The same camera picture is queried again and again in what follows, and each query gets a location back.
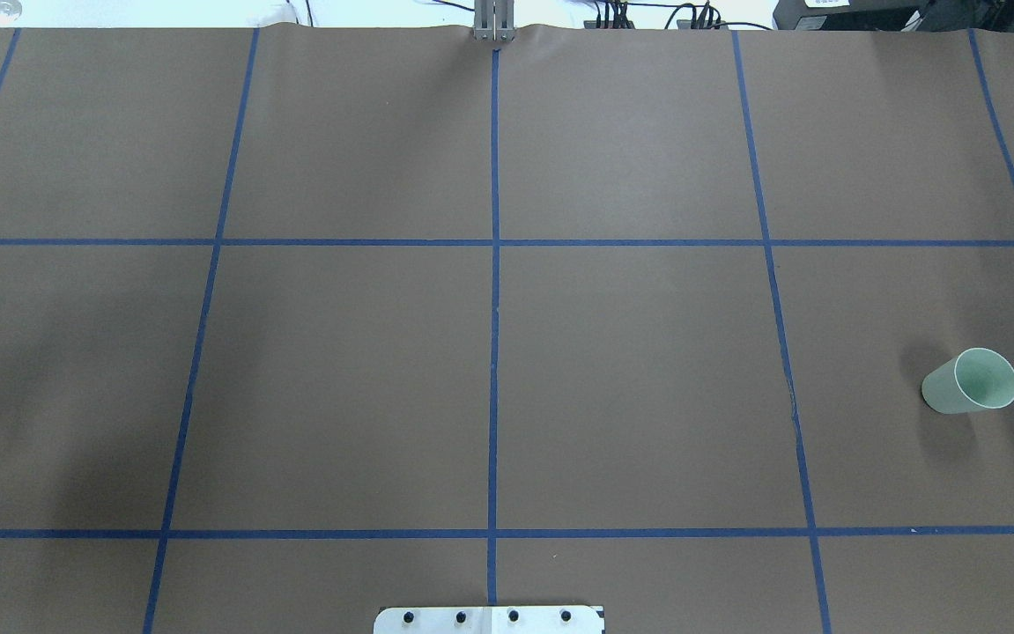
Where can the light green plastic cup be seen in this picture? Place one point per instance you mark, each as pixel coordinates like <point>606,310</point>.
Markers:
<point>976,380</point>

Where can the black equipment box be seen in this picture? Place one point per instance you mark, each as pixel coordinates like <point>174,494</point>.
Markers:
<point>894,16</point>

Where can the grey metal clamp bracket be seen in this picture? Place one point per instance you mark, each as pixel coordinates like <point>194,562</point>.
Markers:
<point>493,20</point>

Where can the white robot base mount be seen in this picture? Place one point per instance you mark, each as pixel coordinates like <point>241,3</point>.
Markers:
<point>492,619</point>

